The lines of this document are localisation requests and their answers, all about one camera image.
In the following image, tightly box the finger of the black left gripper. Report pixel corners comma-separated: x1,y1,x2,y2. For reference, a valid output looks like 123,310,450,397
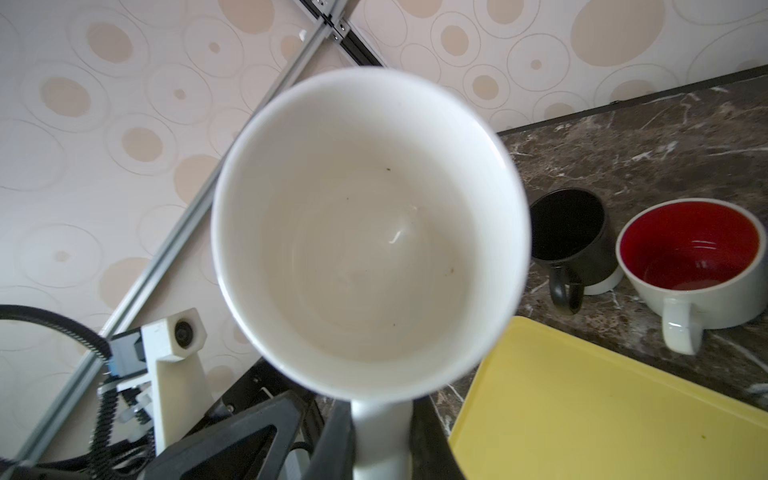
144,392,307,479

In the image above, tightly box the yellow plastic tray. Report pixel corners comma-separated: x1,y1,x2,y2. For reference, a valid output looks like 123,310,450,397
449,317,767,479

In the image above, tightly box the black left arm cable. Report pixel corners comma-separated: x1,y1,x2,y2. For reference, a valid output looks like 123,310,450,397
0,304,157,480

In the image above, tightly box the aluminium rail left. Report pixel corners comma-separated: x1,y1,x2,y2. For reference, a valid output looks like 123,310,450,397
16,19,330,463

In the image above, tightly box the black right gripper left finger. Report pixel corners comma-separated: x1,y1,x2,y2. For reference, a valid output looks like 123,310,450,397
302,401,354,480

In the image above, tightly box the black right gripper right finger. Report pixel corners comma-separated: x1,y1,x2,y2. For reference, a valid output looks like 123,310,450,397
410,396,465,480

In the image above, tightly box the black mug white bottom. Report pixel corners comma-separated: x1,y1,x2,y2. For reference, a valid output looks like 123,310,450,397
530,188,623,315

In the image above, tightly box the white ribbed-bottom mug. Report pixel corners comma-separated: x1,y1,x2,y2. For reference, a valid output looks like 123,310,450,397
211,67,531,479

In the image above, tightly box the black corner frame post left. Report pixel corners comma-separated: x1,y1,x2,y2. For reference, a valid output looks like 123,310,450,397
297,0,386,67

